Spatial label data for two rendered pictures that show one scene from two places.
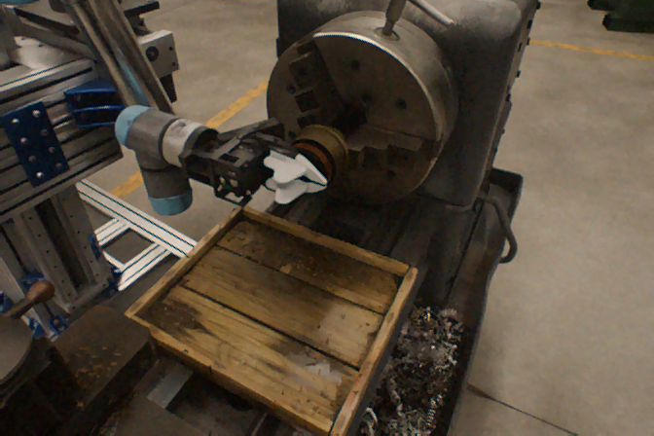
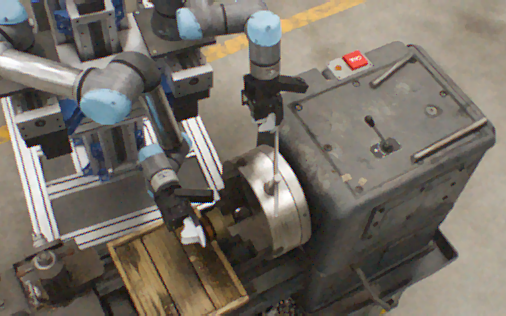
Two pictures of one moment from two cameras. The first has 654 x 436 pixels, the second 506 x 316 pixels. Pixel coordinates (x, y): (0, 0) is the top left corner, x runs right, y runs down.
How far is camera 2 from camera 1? 1.35 m
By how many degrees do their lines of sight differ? 23
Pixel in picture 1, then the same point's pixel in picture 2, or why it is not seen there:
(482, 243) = (380, 288)
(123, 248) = not seen: hidden behind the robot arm
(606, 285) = not seen: outside the picture
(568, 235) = not seen: outside the picture
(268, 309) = (169, 276)
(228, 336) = (145, 278)
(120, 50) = (155, 115)
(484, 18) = (333, 201)
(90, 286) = (127, 163)
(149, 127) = (150, 167)
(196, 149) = (162, 193)
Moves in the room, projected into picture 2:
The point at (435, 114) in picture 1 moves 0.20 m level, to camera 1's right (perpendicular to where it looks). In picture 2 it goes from (273, 240) to (337, 278)
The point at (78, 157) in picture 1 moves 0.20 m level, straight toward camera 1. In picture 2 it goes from (137, 109) to (130, 156)
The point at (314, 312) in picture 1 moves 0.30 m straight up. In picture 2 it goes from (187, 290) to (184, 244)
